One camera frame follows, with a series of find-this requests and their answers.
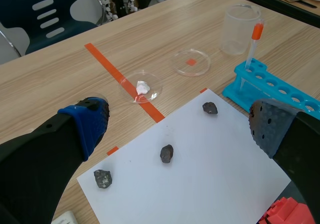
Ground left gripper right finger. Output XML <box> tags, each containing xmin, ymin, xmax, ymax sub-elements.
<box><xmin>248</xmin><ymin>98</ymin><xmax>320</xmax><ymax>223</ymax></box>

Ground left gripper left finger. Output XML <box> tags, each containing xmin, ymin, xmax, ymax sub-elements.
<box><xmin>0</xmin><ymin>96</ymin><xmax>111</xmax><ymax>224</ymax></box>

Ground turquoise rack with round holes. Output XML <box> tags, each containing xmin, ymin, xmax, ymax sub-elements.
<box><xmin>221</xmin><ymin>58</ymin><xmax>320</xmax><ymax>121</ymax></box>

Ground small dark stone with specks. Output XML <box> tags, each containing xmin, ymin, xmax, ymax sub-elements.
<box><xmin>93</xmin><ymin>169</ymin><xmax>113</xmax><ymax>189</ymax></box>

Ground small white tile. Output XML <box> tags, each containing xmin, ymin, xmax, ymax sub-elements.
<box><xmin>51</xmin><ymin>210</ymin><xmax>79</xmax><ymax>224</ymax></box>

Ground toy brick block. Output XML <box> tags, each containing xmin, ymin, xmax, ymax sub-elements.
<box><xmin>257</xmin><ymin>196</ymin><xmax>316</xmax><ymax>224</ymax></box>

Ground dropper with red bulb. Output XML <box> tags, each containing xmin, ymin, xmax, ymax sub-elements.
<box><xmin>239</xmin><ymin>19</ymin><xmax>265</xmax><ymax>89</ymax></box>

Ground white sheet of paper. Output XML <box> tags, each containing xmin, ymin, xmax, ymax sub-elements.
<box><xmin>76</xmin><ymin>88</ymin><xmax>292</xmax><ymax>224</ymax></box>

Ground clear plastic beaker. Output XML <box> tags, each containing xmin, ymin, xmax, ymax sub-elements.
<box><xmin>219</xmin><ymin>4</ymin><xmax>265</xmax><ymax>56</ymax></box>

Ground clear glass dish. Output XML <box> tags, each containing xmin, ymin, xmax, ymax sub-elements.
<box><xmin>119</xmin><ymin>70</ymin><xmax>164</xmax><ymax>105</ymax></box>
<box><xmin>172</xmin><ymin>48</ymin><xmax>212</xmax><ymax>77</ymax></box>

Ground white lump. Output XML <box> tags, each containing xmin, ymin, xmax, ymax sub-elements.
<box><xmin>135</xmin><ymin>80</ymin><xmax>151</xmax><ymax>95</ymax></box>

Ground small dark brown stone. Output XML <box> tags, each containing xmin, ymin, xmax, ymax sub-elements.
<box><xmin>159</xmin><ymin>144</ymin><xmax>175</xmax><ymax>164</ymax></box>

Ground dark blue chair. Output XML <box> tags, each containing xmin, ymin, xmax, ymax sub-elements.
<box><xmin>0</xmin><ymin>0</ymin><xmax>105</xmax><ymax>57</ymax></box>

